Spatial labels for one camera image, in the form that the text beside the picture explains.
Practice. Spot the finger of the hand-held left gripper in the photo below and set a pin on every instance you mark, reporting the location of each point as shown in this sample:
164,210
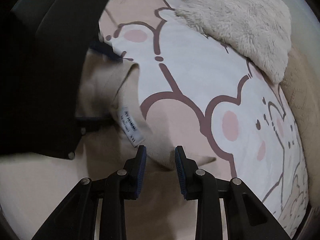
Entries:
107,52
96,123

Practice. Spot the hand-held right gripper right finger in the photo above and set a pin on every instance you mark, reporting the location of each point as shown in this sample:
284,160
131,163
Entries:
179,171

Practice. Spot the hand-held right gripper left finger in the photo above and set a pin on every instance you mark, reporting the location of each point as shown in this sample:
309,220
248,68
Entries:
142,166

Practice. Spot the beige shirt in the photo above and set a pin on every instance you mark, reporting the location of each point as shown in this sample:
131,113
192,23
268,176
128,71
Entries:
107,140

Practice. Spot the bear print bed sheet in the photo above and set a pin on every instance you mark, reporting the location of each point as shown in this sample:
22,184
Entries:
200,80

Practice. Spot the white fluffy pillow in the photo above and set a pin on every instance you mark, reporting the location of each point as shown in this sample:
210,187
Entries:
240,22

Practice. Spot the beige quilted comforter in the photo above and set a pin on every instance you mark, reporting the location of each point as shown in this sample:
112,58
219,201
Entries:
298,97

